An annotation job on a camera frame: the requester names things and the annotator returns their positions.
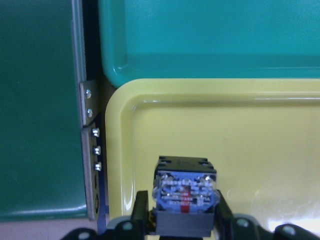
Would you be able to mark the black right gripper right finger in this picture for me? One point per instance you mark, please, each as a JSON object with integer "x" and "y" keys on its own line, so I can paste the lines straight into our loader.
{"x": 222, "y": 219}

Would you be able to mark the yellow plastic tray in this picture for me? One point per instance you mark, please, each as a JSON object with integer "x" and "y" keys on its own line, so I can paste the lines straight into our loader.
{"x": 261, "y": 135}

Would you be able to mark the green conveyor belt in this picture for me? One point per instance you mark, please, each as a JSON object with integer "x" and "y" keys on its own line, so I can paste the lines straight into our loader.
{"x": 52, "y": 170}

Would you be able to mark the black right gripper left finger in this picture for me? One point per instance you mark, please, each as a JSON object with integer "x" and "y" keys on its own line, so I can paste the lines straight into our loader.
{"x": 140, "y": 215}

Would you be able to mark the yellow push button switch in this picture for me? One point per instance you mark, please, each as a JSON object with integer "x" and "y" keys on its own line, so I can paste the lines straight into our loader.
{"x": 185, "y": 195}

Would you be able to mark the green plastic tray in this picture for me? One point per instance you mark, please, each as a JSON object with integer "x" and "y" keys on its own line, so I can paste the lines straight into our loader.
{"x": 148, "y": 39}

